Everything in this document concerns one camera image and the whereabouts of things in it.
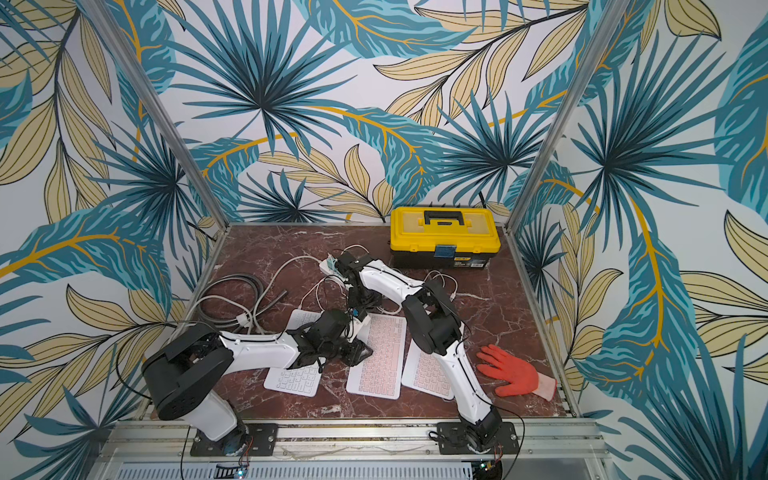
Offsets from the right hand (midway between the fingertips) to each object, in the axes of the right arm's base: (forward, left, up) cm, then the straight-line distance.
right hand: (365, 308), depth 97 cm
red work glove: (-23, -44, 0) cm, 50 cm away
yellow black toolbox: (+16, -26, +16) cm, 34 cm away
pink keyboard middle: (-21, -5, 0) cm, 22 cm away
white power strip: (+14, +12, +3) cm, 19 cm away
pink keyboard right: (-21, -18, -1) cm, 28 cm away
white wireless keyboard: (-22, +16, +1) cm, 28 cm away
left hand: (-16, 0, +1) cm, 16 cm away
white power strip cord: (0, +42, +4) cm, 42 cm away
